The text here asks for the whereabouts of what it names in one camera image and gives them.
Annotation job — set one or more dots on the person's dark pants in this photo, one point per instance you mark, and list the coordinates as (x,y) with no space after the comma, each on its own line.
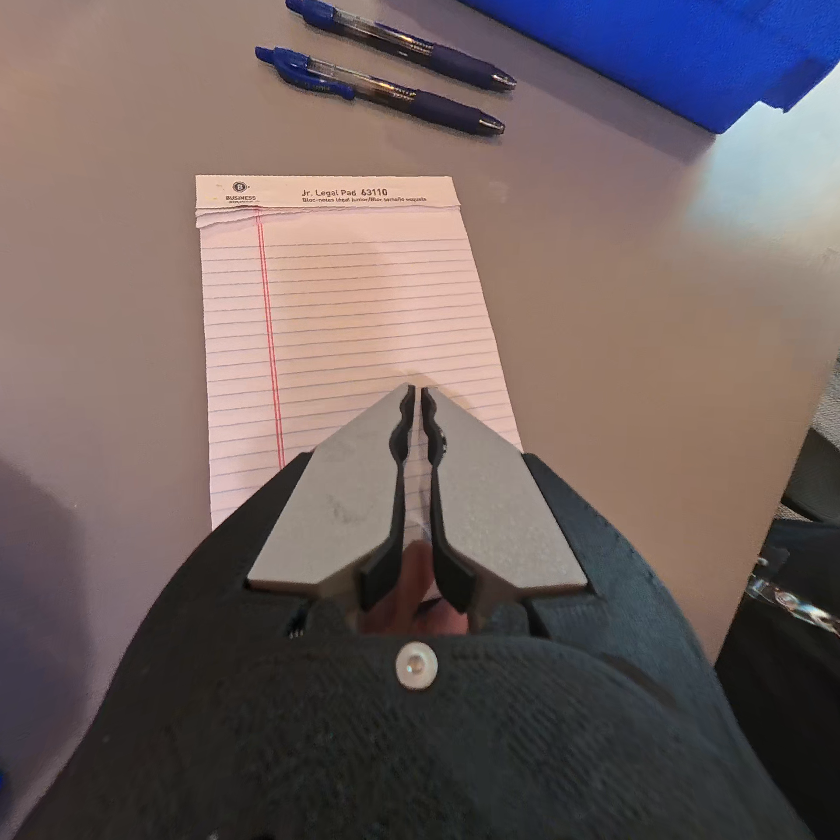
(781,722)

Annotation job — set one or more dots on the blue retractable pen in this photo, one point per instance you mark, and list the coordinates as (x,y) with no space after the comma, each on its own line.
(394,93)
(407,44)

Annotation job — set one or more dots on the white lined notepad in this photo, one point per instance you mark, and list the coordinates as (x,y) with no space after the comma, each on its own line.
(367,308)

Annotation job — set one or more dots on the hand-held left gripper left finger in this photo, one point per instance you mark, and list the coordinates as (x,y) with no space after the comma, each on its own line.
(328,518)

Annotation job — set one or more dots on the metal key clip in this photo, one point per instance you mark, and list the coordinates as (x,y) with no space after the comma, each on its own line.
(797,604)

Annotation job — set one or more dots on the black office chair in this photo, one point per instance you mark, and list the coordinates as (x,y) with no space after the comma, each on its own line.
(817,472)

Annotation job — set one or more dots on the blue plastic bin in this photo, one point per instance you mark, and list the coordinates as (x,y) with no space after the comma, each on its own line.
(656,46)

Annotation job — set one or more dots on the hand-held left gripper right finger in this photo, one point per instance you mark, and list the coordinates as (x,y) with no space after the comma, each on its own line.
(505,525)

